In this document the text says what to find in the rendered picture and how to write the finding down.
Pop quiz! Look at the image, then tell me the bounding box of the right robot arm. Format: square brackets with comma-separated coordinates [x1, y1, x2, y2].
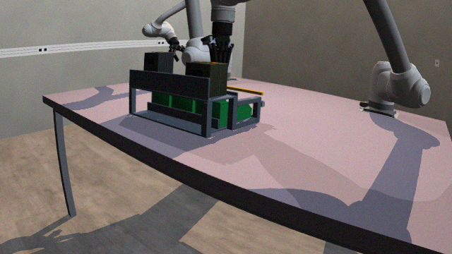
[142, 0, 210, 65]

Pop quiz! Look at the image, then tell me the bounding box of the green open bin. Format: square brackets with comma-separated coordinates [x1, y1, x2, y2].
[152, 92, 172, 107]
[172, 96, 196, 113]
[195, 100, 252, 128]

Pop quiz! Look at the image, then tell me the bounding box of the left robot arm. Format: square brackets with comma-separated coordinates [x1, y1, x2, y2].
[210, 0, 431, 117]

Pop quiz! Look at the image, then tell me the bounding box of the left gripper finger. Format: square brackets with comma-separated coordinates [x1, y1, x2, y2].
[222, 40, 234, 66]
[208, 38, 225, 63]

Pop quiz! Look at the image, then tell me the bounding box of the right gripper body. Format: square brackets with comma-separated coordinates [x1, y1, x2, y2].
[169, 37, 181, 51]

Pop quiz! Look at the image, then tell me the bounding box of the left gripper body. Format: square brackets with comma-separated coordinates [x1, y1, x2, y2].
[212, 22, 232, 49]

